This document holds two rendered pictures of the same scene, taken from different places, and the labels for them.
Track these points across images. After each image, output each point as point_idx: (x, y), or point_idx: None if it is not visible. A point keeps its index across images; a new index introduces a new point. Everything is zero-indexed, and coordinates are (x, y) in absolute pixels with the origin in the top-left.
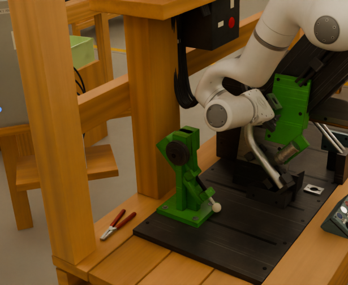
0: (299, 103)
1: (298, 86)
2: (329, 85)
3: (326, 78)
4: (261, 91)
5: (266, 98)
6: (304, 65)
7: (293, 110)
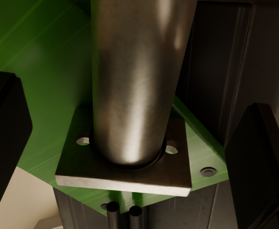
0: (52, 165)
1: (118, 194)
2: (67, 207)
3: (87, 220)
4: (235, 206)
5: (209, 12)
6: (163, 221)
7: (34, 139)
